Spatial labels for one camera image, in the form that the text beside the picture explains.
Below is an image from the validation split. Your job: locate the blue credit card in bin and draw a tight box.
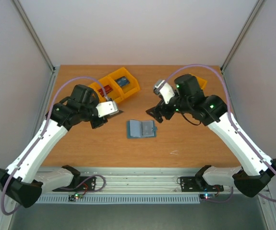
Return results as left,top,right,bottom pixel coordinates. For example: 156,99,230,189
115,76,130,88

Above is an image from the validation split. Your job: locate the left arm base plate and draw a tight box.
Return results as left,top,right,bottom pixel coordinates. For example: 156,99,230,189
53,176,96,192

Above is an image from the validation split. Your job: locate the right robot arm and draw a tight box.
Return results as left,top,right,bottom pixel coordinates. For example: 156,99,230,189
146,74,276,197

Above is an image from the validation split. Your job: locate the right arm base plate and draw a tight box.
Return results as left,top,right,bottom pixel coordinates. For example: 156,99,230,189
176,176,224,192

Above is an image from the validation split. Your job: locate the small yellow bin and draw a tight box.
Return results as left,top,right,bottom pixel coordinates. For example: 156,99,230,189
196,77,207,90

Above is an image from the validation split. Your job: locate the aluminium rail frame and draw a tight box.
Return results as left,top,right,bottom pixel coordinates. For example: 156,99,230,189
6,166,270,195

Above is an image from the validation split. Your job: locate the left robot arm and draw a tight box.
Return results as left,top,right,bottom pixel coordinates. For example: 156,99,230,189
0,84,118,208

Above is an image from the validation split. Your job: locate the grey slotted cable duct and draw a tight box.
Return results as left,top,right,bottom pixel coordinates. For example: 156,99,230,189
37,194,200,205

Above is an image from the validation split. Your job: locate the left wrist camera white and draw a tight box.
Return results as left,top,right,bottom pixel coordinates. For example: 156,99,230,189
96,101,119,117

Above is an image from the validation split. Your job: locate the aluminium corner post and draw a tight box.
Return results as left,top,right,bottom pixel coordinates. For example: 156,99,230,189
220,0,266,73
12,0,56,72

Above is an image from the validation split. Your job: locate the left aluminium corner post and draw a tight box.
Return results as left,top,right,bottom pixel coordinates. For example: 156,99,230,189
12,0,56,72

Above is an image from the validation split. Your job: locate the right aluminium corner post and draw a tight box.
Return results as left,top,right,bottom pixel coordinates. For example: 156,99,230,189
220,0,266,73

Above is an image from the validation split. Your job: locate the red credit card in bin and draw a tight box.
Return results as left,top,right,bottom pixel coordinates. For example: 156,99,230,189
98,85,113,96

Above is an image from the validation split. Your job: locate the yellow three-compartment bin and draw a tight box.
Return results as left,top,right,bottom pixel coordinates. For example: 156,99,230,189
88,67,141,104

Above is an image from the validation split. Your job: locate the black VIP card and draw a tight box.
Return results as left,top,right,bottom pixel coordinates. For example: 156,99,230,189
108,109,124,118

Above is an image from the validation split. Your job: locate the teal leather card holder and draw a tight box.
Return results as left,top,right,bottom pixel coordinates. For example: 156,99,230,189
126,119,157,139

